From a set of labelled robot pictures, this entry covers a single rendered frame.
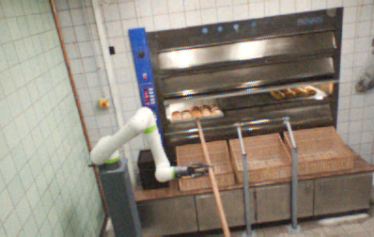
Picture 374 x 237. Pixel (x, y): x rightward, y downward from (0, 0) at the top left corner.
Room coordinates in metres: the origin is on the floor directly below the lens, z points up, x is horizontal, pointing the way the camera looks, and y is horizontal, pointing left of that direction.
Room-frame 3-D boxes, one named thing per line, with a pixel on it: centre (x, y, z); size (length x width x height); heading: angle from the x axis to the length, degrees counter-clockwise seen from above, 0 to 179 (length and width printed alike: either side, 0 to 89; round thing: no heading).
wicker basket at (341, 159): (2.91, -1.32, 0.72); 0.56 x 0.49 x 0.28; 89
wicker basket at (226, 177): (2.91, -0.13, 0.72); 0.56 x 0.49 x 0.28; 89
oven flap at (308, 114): (3.17, -0.69, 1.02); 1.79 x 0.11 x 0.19; 90
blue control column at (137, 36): (4.10, 0.36, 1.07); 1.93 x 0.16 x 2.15; 0
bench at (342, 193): (2.89, -0.58, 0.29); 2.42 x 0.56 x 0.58; 90
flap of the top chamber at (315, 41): (3.17, -0.69, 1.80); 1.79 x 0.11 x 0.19; 90
